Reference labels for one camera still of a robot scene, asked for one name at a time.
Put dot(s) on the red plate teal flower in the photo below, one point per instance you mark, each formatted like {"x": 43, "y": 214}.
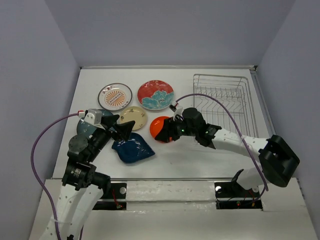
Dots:
{"x": 155, "y": 95}

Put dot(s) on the cream yellow plate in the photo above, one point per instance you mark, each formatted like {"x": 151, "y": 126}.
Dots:
{"x": 134, "y": 113}

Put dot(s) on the metal wire dish rack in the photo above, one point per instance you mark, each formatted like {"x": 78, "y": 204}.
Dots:
{"x": 218, "y": 97}

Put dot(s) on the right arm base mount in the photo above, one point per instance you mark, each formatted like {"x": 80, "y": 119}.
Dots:
{"x": 231, "y": 196}

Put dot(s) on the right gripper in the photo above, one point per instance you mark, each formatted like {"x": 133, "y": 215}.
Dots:
{"x": 168, "y": 130}

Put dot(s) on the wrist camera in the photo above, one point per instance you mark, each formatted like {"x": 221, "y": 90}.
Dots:
{"x": 93, "y": 117}
{"x": 176, "y": 108}

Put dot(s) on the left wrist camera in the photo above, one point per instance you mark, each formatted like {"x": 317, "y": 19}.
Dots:
{"x": 93, "y": 117}

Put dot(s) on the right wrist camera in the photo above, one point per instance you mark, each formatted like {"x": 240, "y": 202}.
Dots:
{"x": 176, "y": 108}

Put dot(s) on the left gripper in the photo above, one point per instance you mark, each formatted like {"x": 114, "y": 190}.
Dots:
{"x": 124, "y": 130}

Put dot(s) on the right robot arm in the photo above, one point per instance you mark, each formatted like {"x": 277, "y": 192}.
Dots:
{"x": 274, "y": 161}

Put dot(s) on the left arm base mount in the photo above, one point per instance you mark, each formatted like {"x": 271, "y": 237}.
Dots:
{"x": 114, "y": 200}

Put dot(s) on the grey-blue round plate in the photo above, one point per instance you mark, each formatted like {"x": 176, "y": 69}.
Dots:
{"x": 88, "y": 129}

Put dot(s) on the dark blue leaf-shaped plate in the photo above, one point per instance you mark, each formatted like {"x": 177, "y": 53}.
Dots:
{"x": 133, "y": 150}

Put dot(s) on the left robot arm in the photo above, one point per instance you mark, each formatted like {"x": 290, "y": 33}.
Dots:
{"x": 81, "y": 185}

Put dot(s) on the white plate orange sunburst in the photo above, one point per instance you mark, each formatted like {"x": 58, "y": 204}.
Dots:
{"x": 114, "y": 97}

